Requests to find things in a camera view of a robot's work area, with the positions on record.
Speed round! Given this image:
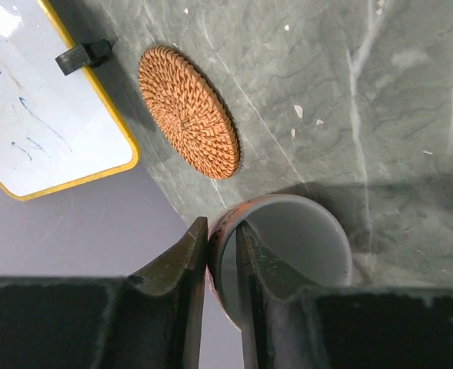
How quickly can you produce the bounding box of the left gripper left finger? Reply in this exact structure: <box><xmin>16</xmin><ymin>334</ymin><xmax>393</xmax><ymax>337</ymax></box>
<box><xmin>0</xmin><ymin>217</ymin><xmax>208</xmax><ymax>368</ymax></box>

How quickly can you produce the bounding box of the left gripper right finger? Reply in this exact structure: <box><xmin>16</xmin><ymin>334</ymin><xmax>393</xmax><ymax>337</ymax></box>
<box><xmin>236</xmin><ymin>223</ymin><xmax>453</xmax><ymax>368</ymax></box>

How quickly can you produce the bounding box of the orange mug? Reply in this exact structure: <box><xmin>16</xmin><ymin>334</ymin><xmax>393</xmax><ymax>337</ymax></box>
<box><xmin>208</xmin><ymin>194</ymin><xmax>353</xmax><ymax>327</ymax></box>

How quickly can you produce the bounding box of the cork coaster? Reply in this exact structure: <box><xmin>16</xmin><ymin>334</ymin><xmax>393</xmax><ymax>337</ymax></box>
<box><xmin>138</xmin><ymin>45</ymin><xmax>241</xmax><ymax>180</ymax></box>

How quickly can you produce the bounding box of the small whiteboard wooden frame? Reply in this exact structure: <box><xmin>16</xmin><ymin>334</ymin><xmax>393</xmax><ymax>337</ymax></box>
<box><xmin>0</xmin><ymin>1</ymin><xmax>140</xmax><ymax>201</ymax></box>

